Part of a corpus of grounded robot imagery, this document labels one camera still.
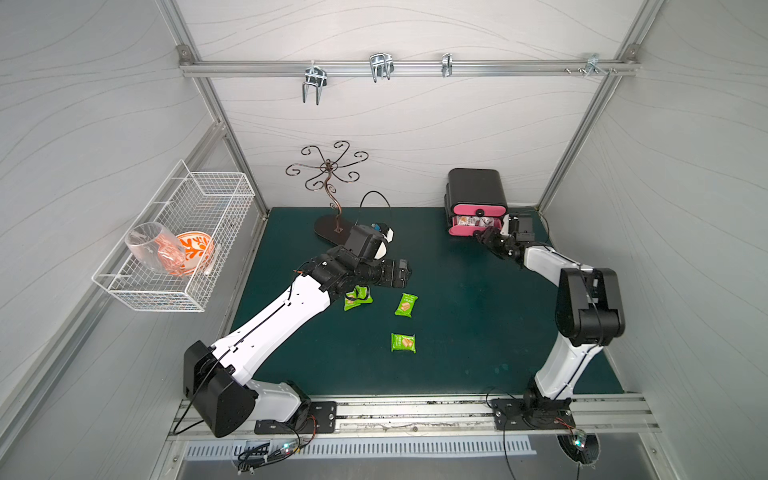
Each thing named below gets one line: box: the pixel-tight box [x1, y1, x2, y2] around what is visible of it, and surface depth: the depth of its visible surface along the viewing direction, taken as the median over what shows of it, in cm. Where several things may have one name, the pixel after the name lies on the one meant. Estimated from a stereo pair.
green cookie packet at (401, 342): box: [391, 332, 416, 354], surface depth 86 cm
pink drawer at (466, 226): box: [448, 216, 503, 237], surface depth 106 cm
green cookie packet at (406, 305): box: [394, 292, 419, 318], surface depth 95 cm
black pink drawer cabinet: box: [444, 168, 509, 237], surface depth 106 cm
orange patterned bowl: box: [154, 232, 215, 277], surface depth 67 cm
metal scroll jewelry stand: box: [286, 140, 369, 246], surface depth 92 cm
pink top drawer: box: [453, 204, 507, 217], surface depth 103 cm
